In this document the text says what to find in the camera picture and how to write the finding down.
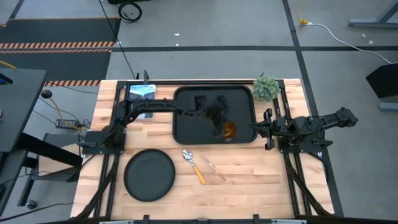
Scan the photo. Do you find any yellow floor cable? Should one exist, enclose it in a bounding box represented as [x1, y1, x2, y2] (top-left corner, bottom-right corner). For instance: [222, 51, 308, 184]
[48, 96, 90, 131]

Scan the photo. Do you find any white floor cable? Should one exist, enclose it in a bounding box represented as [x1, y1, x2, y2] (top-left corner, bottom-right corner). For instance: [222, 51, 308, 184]
[307, 22, 396, 65]

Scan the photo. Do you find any yellow cable with plug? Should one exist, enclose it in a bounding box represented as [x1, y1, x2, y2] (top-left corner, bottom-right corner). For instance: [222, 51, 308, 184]
[296, 0, 310, 26]

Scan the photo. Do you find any coiled black cable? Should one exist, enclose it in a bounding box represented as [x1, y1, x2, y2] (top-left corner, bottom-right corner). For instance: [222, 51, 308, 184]
[118, 2, 143, 24]

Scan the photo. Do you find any thin wooden stick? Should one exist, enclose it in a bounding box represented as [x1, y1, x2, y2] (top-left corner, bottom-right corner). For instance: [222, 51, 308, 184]
[200, 156, 227, 182]

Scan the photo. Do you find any black angular desk top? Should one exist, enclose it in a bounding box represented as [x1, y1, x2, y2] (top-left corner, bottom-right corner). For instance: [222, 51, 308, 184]
[365, 62, 398, 99]

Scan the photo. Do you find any black side desk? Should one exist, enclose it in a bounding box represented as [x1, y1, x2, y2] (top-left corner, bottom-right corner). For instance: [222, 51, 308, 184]
[0, 68, 48, 154]

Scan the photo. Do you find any grey desk foot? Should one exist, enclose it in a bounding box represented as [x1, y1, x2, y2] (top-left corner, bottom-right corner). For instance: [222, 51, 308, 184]
[348, 0, 398, 29]

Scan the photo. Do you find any black rolling stand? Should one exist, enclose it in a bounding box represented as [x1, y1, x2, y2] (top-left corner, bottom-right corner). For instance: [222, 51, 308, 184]
[0, 133, 83, 210]

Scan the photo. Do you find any blue picture card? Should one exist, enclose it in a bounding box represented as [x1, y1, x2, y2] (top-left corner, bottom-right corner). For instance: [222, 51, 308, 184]
[127, 83, 157, 120]

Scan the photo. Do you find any small green artificial plant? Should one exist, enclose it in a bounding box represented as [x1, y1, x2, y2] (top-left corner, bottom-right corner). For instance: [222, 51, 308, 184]
[251, 73, 282, 103]

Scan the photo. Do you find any black aluminium table frame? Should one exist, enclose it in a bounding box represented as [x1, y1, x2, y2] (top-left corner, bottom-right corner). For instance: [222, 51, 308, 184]
[74, 79, 336, 224]

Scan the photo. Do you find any spoon with yellow handle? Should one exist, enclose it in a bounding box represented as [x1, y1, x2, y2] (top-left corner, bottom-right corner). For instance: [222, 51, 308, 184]
[182, 149, 207, 185]

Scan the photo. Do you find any black rectangular tray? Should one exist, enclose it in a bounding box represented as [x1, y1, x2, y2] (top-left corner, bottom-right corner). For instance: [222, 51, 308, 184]
[172, 84, 258, 146]

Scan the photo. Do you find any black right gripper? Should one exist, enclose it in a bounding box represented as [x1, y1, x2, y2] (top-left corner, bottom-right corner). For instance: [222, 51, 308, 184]
[249, 108, 279, 151]

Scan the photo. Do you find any black power adapter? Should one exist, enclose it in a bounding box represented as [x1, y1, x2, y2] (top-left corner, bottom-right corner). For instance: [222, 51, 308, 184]
[55, 119, 77, 129]

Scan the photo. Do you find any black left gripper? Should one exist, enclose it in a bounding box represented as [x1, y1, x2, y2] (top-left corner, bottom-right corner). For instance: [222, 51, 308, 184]
[205, 105, 229, 139]

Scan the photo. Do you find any black hazard-striped floor mat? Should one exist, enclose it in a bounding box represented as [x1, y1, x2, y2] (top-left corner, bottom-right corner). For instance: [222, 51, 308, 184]
[0, 17, 121, 50]
[0, 49, 112, 88]

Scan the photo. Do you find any black round plate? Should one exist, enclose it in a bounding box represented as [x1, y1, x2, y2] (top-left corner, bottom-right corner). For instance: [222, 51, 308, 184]
[123, 148, 177, 203]

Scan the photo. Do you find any long black floor cable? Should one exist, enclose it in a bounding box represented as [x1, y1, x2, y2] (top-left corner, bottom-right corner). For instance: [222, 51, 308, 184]
[98, 0, 138, 80]

